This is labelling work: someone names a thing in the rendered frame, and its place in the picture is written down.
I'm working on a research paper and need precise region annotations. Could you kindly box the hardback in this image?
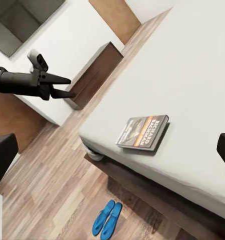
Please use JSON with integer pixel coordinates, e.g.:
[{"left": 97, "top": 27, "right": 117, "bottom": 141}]
[{"left": 114, "top": 115, "right": 169, "bottom": 152}]

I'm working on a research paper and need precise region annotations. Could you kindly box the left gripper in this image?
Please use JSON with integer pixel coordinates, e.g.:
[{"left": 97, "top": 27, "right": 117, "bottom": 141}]
[{"left": 11, "top": 68, "right": 77, "bottom": 101}]

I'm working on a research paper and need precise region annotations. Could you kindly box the sandal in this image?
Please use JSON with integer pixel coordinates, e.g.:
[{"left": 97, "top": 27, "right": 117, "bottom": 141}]
[
  {"left": 92, "top": 200, "right": 116, "bottom": 236},
  {"left": 100, "top": 202, "right": 122, "bottom": 240}
]

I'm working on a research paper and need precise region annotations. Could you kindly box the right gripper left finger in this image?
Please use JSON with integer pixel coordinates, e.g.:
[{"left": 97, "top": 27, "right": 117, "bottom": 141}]
[{"left": 0, "top": 133, "right": 19, "bottom": 181}]

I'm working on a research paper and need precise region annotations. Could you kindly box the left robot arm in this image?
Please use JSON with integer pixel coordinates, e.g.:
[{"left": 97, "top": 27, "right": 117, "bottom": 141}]
[{"left": 0, "top": 48, "right": 77, "bottom": 101}]

